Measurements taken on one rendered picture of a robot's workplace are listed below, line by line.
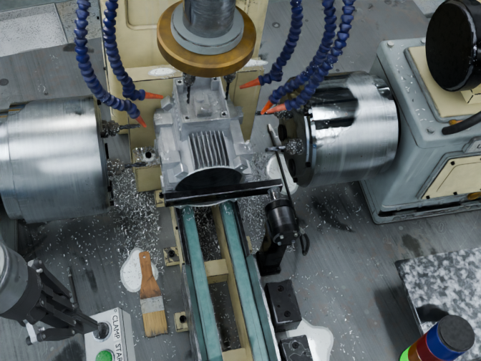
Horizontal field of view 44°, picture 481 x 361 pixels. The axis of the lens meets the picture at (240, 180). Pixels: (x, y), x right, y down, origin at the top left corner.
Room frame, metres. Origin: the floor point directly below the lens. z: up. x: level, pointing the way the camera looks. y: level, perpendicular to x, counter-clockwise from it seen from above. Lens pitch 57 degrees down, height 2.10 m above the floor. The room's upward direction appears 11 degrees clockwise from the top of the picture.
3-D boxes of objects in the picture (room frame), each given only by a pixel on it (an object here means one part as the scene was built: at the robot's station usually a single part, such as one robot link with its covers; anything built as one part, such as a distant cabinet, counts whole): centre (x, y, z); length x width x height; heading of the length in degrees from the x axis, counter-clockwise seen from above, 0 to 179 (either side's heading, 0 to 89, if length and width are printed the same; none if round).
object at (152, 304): (0.49, 0.15, 0.80); 0.21 x 0.05 x 0.01; 23
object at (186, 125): (0.80, 0.11, 1.11); 0.12 x 0.11 x 0.07; 22
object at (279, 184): (0.66, 0.03, 1.01); 0.26 x 0.04 x 0.03; 112
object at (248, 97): (0.91, 0.16, 0.97); 0.30 x 0.11 x 0.34; 112
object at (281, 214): (0.80, -0.07, 0.92); 0.45 x 0.13 x 0.24; 22
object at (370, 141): (0.88, -0.21, 1.04); 0.41 x 0.25 x 0.25; 112
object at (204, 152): (0.76, 0.10, 1.01); 0.20 x 0.19 x 0.19; 22
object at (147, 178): (0.79, 0.23, 0.86); 0.07 x 0.06 x 0.12; 112
